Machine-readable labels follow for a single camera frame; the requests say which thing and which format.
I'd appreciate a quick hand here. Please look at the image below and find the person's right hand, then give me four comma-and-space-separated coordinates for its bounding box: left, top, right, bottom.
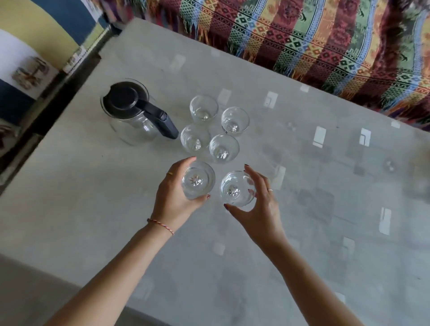
223, 163, 288, 249

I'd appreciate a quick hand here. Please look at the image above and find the person's left hand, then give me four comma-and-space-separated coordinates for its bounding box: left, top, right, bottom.
153, 156, 211, 232

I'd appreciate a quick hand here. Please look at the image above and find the glass kettle with black lid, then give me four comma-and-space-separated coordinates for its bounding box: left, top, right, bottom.
100, 79, 179, 147

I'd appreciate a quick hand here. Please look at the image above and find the person's right forearm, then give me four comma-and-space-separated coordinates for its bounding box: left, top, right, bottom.
263, 240, 365, 326

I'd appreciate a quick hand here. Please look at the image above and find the person's left forearm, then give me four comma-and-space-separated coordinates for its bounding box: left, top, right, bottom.
45, 223, 174, 326

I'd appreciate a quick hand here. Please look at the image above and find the grey table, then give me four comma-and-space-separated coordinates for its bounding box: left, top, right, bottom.
0, 17, 430, 326

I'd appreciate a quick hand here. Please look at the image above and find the colourful striped woven sofa throw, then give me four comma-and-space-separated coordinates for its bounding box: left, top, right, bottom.
100, 0, 430, 132

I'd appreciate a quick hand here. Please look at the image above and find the blue yellow white striped blanket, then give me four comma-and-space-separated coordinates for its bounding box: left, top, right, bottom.
0, 0, 112, 128

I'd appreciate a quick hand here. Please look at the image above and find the red string bracelet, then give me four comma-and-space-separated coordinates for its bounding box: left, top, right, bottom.
146, 218, 175, 236

